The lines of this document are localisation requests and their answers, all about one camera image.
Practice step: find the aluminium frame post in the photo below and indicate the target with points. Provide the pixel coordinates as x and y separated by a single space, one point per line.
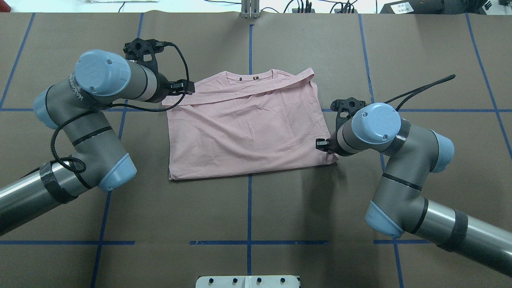
250 9

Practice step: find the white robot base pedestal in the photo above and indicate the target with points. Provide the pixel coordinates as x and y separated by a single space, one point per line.
248 281

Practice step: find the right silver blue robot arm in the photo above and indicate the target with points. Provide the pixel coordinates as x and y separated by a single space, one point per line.
397 206

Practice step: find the black rectangular box device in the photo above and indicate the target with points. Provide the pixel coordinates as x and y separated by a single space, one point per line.
444 7

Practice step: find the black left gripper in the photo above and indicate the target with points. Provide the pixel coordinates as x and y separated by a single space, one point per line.
162 88

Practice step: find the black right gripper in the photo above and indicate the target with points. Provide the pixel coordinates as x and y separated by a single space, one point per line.
331 144

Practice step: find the pink Snoopy t-shirt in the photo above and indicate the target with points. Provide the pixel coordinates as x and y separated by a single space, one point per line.
241 124

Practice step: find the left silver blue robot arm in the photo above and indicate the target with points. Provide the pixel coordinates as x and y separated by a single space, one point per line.
87 153

